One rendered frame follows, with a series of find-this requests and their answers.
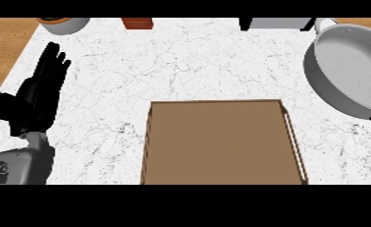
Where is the grey plant pot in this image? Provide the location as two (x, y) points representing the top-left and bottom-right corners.
(37, 18), (91, 36)

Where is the red-brown box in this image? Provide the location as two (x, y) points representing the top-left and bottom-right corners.
(121, 18), (155, 30)

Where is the grey and black appliance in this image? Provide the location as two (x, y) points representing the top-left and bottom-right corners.
(238, 18), (318, 32)

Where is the grey metal pot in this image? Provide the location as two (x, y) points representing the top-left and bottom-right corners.
(302, 18), (371, 121)

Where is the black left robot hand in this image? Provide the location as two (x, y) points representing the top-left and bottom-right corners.
(0, 41), (72, 138)

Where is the brown wooden tray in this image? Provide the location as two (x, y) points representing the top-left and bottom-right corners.
(138, 98), (311, 186)

